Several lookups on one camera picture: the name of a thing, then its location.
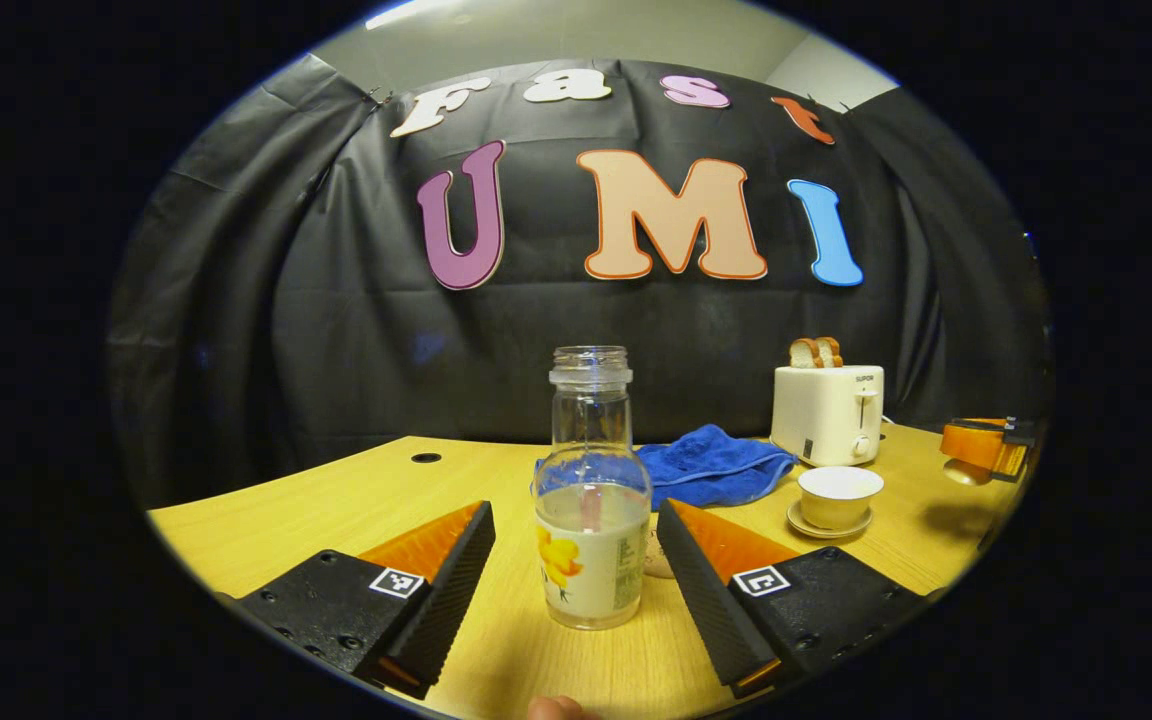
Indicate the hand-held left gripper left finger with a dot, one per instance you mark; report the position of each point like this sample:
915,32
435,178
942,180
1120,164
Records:
451,590

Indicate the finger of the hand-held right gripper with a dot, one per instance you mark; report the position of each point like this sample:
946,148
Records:
976,445

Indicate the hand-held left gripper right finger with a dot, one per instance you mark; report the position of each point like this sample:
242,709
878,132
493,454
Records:
701,590

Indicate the cream teacup lid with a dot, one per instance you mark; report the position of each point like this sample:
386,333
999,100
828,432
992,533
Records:
964,473

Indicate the round cork coaster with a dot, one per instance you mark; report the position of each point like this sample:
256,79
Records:
656,560

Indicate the clear glass water bottle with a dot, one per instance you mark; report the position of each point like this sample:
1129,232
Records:
591,565

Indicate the cream teacup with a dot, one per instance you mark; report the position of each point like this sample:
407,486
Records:
836,505

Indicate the cream saucer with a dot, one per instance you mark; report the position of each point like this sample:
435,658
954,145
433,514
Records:
806,528

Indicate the blue towel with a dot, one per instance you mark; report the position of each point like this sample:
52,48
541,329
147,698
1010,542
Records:
716,465

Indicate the white toaster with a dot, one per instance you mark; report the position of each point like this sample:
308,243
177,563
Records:
821,415

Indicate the toast bread slice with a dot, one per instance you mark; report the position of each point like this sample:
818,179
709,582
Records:
804,354
830,352

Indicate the black backdrop cloth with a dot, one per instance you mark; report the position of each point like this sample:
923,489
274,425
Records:
336,350

